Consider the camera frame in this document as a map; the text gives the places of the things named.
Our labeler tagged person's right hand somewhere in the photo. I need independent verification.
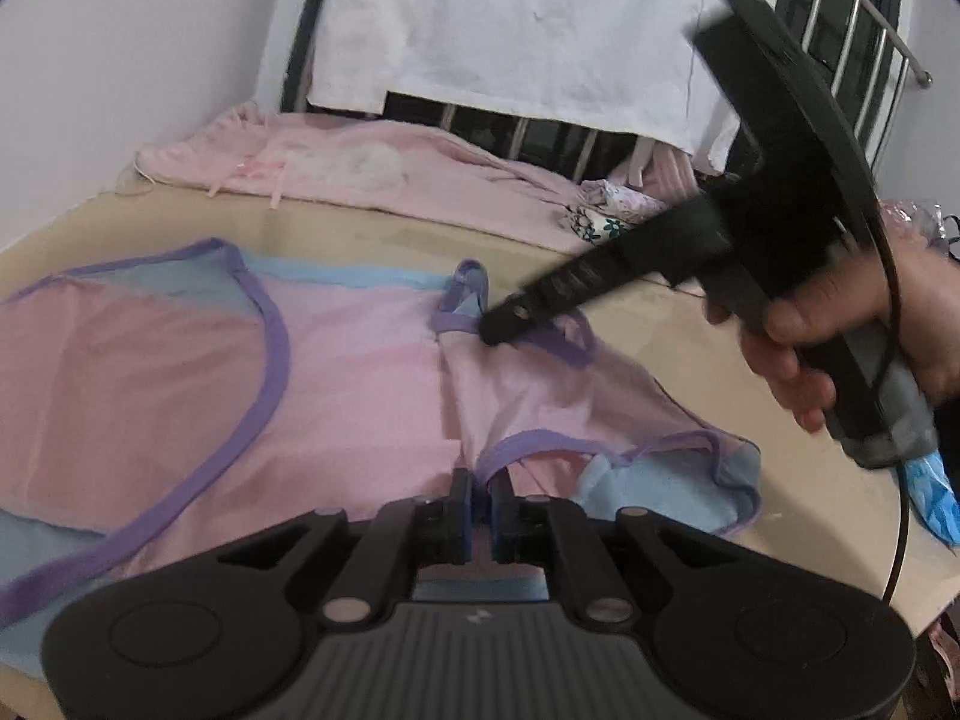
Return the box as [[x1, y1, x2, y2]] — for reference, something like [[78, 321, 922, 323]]
[[703, 238, 960, 434]]

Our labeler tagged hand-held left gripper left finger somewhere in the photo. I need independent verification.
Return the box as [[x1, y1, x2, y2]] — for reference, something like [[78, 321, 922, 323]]
[[217, 467, 476, 627]]

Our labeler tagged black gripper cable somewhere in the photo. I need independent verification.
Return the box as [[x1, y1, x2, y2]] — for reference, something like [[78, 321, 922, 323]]
[[831, 214, 914, 607]]

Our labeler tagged large white towel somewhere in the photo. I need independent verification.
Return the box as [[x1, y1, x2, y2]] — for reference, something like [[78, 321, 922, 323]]
[[306, 0, 790, 167]]

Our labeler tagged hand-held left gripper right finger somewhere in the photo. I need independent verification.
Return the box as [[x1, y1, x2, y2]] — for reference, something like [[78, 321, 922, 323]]
[[491, 476, 745, 627]]

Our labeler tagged clear plastic wrap pile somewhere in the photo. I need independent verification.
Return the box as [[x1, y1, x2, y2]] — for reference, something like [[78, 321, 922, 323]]
[[876, 197, 960, 262]]

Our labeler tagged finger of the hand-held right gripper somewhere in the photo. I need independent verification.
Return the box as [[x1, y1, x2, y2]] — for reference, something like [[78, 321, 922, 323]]
[[478, 199, 725, 347]]

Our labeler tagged pink blue purple-trimmed garment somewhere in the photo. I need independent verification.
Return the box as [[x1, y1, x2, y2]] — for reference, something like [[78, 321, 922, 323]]
[[0, 236, 764, 680]]

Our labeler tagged pink fleece blanket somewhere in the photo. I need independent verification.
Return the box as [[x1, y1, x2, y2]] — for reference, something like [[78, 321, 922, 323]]
[[133, 100, 702, 257]]

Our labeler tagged white fluffy fur patch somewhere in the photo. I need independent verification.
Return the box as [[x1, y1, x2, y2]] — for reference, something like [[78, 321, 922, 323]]
[[300, 141, 412, 192]]

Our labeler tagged metal bed frame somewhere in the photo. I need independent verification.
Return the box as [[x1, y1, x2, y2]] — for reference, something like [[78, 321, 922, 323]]
[[280, 0, 935, 187]]

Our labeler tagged folded pink floral cloth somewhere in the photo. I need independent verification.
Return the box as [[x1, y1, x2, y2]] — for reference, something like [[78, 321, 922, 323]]
[[577, 178, 670, 220]]

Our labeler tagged blue plastic packet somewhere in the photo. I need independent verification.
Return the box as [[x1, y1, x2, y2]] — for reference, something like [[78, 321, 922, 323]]
[[902, 452, 960, 550]]

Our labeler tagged narrow white towel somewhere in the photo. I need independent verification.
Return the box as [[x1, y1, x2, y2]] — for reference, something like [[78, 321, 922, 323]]
[[694, 86, 755, 175]]

